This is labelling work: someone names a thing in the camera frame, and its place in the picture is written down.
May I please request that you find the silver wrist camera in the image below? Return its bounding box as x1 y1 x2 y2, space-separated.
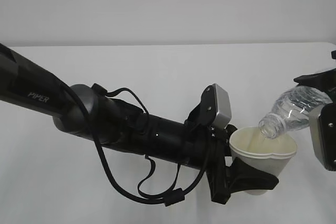
309 103 335 172
200 83 232 130

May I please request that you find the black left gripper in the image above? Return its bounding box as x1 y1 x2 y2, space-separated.
183 124 279 205

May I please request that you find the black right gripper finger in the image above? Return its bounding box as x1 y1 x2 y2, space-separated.
293 68 335 93

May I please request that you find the clear plastic water bottle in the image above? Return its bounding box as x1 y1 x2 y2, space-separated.
258 86 332 139

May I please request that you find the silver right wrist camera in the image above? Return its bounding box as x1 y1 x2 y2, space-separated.
309 103 335 172

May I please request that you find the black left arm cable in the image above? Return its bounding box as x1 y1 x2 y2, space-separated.
57 83 211 207

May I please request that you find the white paper cup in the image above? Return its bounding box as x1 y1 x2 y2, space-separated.
228 126 298 196

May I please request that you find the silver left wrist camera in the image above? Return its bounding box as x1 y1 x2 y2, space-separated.
200 83 232 130

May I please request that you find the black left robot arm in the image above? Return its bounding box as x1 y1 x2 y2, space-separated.
1 46 279 206

